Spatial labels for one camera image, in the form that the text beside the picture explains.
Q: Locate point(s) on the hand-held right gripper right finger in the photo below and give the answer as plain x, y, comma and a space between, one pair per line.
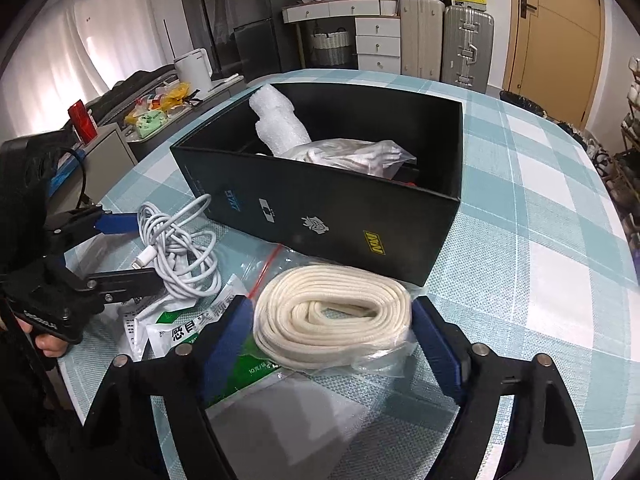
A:
440, 355

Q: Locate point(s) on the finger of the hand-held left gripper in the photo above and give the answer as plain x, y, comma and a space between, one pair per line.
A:
117, 222
125, 280

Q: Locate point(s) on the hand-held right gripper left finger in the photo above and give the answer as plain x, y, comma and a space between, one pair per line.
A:
225, 355

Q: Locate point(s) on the green medicine packet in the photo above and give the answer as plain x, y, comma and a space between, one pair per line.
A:
175, 335

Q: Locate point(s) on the clear bag of cream shoelaces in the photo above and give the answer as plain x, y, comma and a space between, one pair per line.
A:
325, 290

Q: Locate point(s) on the black cardboard box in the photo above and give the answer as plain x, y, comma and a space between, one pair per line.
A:
325, 220

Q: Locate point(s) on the red balloon packet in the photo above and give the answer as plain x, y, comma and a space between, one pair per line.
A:
409, 176

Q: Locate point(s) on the white foam wrap piece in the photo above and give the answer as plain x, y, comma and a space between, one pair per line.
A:
275, 120

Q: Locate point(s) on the clear bag of white cloth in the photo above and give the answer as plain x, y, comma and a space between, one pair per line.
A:
350, 155

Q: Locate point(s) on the person's left hand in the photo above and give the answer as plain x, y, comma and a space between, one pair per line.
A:
47, 347

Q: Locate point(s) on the grey white medicine packet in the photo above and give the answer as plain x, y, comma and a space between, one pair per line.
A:
131, 332

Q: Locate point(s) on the grey side cabinet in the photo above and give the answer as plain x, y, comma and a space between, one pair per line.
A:
150, 152

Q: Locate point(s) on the green tissue pack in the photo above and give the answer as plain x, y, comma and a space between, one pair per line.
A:
151, 125

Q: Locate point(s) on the red phone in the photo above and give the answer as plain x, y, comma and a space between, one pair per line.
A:
82, 121

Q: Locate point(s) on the yellow snack packet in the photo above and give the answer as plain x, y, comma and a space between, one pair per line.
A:
175, 96

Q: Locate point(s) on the white small appliance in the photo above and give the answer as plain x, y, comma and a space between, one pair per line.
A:
192, 72

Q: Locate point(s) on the white curtain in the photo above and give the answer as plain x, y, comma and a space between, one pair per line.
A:
100, 35

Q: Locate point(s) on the grey fridge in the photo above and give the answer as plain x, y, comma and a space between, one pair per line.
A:
255, 20

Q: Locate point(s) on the wooden shoe rack with shoes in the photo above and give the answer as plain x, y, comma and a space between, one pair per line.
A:
620, 170

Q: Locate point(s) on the black trash bag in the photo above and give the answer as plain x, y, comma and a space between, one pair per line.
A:
520, 101

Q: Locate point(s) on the grey white laundry basket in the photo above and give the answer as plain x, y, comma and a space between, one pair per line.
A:
330, 47

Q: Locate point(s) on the silver suitcase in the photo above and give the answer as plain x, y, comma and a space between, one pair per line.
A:
467, 50

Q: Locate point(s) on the beige suitcase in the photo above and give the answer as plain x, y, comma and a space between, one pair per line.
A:
420, 40

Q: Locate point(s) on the white desk with drawers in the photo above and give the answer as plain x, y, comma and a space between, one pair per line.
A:
377, 40

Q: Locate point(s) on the tan wooden door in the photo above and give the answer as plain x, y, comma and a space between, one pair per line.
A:
555, 35

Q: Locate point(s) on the black yellow shoe box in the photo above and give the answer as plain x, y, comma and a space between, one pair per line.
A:
466, 0

